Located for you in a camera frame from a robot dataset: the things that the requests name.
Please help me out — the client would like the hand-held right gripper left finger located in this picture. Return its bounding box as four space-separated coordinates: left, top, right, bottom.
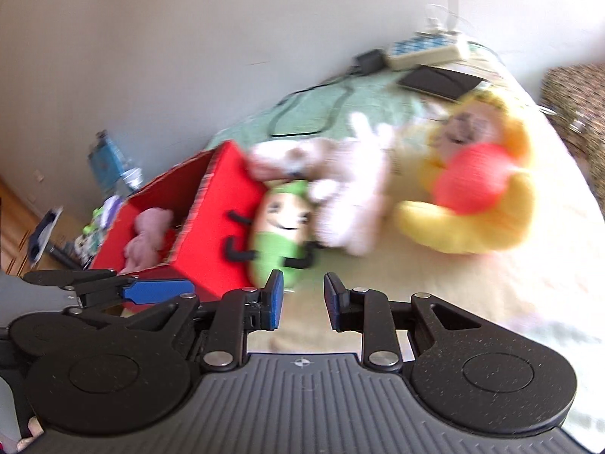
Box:
127 269 285 373

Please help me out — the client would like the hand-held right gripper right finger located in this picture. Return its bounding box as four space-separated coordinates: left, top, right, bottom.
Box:
324 272 484 373

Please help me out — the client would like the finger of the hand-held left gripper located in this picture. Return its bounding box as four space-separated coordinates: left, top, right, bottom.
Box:
61 306 143 331
23 269 196 309

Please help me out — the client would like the green bean plush toy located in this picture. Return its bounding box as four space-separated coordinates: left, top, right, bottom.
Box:
224 180 323 290

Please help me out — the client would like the red cardboard box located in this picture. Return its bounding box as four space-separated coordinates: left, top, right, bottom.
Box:
87 139 268 302

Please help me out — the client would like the yellow plush toy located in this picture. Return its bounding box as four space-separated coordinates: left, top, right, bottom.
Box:
394 90 538 254

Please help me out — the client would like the small pink plush toy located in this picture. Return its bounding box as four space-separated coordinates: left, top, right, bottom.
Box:
118 207 175 275

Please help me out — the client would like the pile of colourful packets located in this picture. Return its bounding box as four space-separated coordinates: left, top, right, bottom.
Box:
79 194 129 266

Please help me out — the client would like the pale pink rabbit plush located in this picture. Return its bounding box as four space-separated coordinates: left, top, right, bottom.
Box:
309 111 396 257

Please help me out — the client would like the clear plastic bottle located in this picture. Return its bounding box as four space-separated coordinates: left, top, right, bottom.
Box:
123 166 145 196

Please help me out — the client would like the pale green yellow bedsheet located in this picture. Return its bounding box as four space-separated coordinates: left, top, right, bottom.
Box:
203 40 605 436

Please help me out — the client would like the pink fluffy plush toy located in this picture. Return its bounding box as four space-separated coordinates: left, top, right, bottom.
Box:
248 138 332 186

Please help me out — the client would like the blue packet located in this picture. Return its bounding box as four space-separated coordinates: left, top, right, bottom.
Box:
87 129 126 191

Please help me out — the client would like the black power adapter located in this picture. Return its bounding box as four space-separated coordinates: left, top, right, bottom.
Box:
354 48 389 76

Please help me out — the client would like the black smartphone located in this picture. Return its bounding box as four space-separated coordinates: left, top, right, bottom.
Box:
397 65 492 103

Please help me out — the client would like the white power strip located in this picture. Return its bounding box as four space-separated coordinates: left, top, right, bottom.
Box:
385 31 472 71

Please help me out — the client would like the brown patterned chair cushion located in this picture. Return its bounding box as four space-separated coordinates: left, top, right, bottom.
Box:
539 63 605 221

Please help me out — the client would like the black cable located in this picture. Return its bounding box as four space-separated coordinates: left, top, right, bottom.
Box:
268 70 361 139

